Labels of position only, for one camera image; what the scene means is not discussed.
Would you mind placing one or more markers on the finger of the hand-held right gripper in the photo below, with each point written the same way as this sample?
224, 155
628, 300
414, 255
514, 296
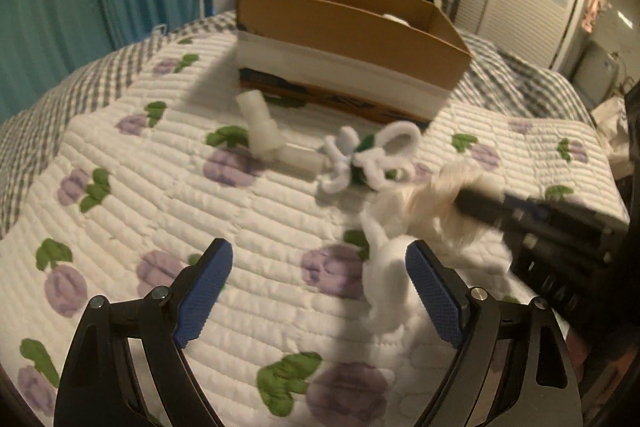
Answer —
482, 204

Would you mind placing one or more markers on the white rolled sock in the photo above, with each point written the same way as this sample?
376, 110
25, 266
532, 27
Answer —
257, 127

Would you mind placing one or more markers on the grey gingham bedsheet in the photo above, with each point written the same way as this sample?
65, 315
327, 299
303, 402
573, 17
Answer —
60, 92

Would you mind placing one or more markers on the pink hanging item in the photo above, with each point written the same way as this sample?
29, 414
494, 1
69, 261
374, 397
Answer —
592, 9

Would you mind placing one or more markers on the white foam tube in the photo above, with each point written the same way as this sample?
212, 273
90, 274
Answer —
300, 160

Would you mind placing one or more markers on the white pipe cleaner flower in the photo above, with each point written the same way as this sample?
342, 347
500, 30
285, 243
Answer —
372, 159

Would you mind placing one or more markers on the white item inside box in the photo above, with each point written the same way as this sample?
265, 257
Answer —
396, 18

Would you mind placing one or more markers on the white quilt with purple flowers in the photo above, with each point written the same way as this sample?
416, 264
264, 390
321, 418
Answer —
280, 227

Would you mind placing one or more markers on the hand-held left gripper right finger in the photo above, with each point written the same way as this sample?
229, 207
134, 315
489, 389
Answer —
432, 292

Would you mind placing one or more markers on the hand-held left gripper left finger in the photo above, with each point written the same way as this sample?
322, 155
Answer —
206, 292

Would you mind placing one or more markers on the white air purifier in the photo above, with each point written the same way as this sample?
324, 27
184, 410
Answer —
597, 72

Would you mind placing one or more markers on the cardboard box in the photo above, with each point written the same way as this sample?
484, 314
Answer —
350, 32

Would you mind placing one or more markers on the white fluffy fur piece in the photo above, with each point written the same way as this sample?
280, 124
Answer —
445, 187

